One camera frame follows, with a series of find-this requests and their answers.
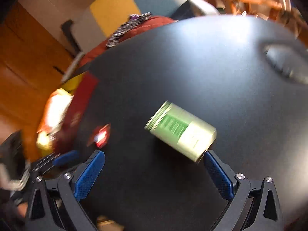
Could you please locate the leopard print cloth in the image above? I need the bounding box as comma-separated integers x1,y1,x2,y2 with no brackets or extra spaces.
105,12,152,48

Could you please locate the small red candy packet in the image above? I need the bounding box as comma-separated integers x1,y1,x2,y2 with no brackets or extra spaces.
87,124,111,149

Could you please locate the green tea box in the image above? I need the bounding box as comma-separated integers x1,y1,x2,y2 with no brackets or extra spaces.
145,101,217,163

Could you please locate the red quilted jacket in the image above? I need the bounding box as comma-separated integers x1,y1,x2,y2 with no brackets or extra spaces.
78,15,176,67

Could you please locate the red gold tray box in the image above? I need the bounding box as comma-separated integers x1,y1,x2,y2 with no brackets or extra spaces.
36,71,99,157

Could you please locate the yellow blue grey armchair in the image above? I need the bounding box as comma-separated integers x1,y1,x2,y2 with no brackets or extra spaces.
61,0,220,51

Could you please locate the wooden side table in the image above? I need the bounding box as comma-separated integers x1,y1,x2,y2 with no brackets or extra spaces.
220,0,307,26

